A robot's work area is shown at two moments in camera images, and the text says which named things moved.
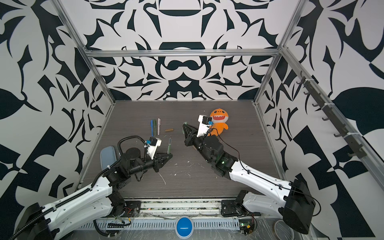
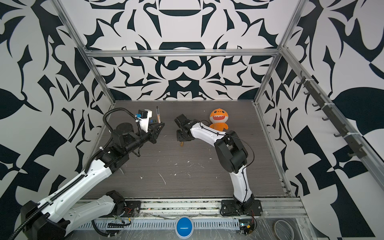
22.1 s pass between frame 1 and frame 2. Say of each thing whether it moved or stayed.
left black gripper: moved
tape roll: stayed
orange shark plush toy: stayed
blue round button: stayed
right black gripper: moved
